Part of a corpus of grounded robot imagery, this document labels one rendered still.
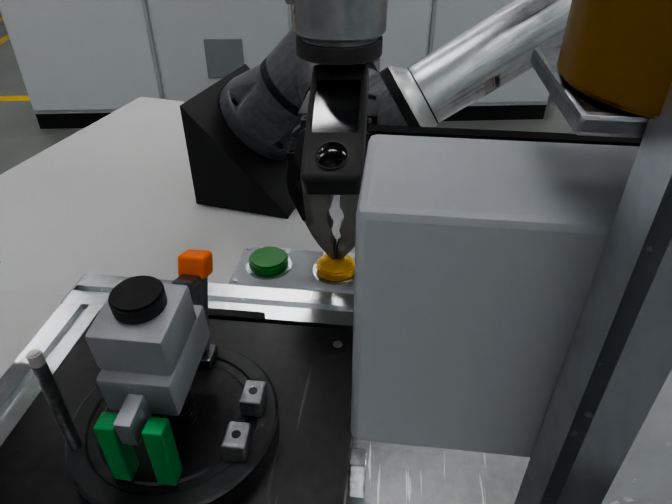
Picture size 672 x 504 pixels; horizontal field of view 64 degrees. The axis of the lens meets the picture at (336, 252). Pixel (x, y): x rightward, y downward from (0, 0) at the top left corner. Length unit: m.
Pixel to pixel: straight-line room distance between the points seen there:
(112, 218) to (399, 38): 2.67
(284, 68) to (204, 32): 2.57
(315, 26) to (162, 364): 0.27
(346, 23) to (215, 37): 2.94
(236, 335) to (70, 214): 0.52
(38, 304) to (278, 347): 0.38
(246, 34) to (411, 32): 0.95
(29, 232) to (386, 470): 0.65
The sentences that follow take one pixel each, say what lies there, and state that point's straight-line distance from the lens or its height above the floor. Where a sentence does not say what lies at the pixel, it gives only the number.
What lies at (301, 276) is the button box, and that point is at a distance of 0.54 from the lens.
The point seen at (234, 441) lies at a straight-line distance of 0.36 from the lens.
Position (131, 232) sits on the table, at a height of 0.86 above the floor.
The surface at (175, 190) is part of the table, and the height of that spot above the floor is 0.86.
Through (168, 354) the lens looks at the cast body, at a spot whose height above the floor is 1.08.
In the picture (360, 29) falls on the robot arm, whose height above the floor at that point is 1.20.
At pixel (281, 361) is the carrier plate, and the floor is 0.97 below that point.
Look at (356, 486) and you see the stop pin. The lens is 0.41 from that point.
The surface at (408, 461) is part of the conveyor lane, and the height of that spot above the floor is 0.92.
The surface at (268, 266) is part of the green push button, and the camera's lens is 0.54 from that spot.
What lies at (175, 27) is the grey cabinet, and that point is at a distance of 3.39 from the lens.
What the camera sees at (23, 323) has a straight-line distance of 0.73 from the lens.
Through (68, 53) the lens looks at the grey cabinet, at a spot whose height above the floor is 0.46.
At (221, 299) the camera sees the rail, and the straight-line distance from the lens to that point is 0.53.
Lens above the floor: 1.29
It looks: 35 degrees down
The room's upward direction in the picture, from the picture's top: straight up
